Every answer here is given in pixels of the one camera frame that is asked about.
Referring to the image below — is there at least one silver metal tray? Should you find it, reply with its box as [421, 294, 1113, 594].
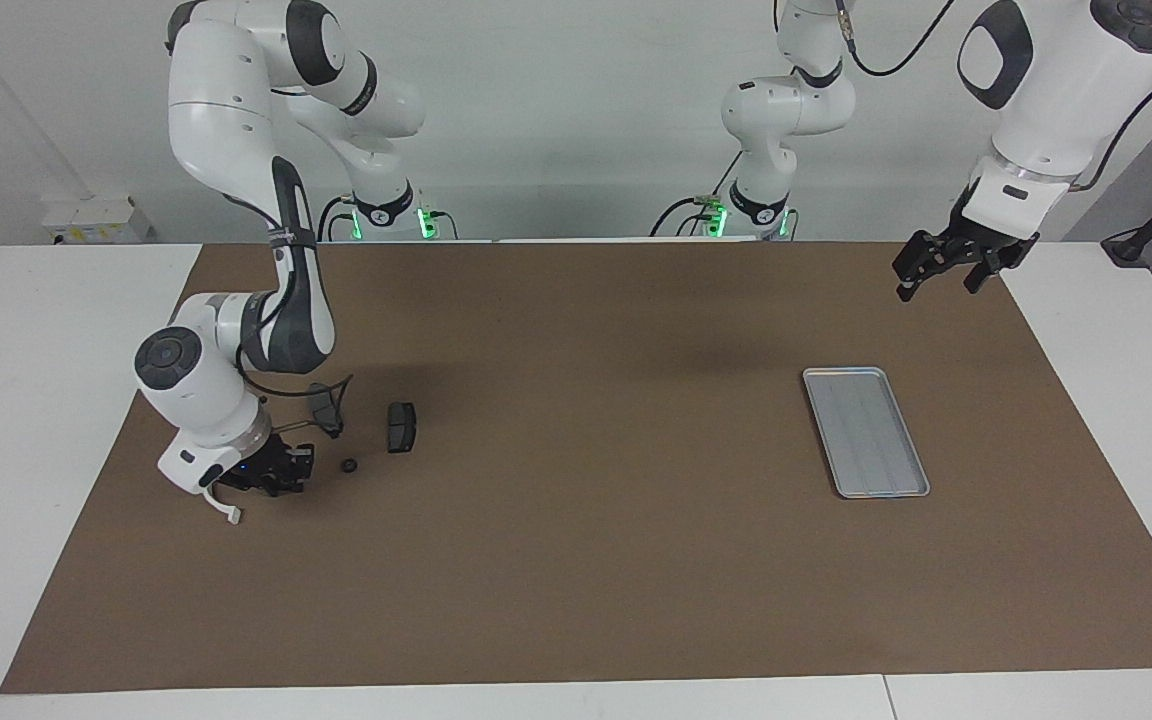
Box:
[802, 367, 931, 500]

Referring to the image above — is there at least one curved dark brake pad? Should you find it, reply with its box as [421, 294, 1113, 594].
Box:
[307, 383, 345, 440]

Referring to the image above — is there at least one rectangular dark brake pad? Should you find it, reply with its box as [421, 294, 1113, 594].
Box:
[387, 402, 419, 454]

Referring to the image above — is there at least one brown table mat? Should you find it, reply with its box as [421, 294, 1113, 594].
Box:
[0, 240, 1152, 694]

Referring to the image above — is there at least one white semicircular plastic bracket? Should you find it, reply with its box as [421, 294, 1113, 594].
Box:
[201, 485, 243, 528]

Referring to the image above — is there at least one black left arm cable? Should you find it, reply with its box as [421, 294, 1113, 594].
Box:
[831, 0, 1152, 193]

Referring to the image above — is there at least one white wall power box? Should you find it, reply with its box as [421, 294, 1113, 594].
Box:
[41, 195, 152, 244]

